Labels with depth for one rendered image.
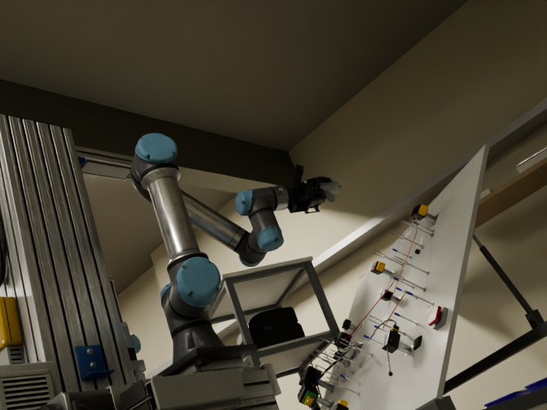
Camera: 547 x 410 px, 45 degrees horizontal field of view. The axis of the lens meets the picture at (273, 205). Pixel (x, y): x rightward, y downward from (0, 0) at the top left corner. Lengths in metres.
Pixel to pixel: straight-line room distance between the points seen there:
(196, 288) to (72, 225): 0.48
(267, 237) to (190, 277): 0.29
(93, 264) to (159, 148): 0.38
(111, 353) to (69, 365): 0.13
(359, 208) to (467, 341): 1.43
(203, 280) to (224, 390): 0.30
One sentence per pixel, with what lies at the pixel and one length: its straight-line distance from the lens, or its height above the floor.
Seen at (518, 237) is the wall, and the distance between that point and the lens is 4.99.
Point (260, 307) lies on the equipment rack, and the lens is 3.83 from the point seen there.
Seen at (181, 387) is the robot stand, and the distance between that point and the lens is 1.51.
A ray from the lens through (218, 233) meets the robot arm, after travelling 1.99.
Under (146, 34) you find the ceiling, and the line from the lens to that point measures 4.47.
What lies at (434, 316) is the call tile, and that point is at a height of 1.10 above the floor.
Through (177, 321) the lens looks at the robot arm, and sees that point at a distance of 1.83.
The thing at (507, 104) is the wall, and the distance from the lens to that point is 5.18.
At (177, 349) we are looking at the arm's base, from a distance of 1.81.
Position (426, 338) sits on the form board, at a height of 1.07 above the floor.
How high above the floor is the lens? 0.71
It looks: 25 degrees up
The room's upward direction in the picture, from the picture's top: 22 degrees counter-clockwise
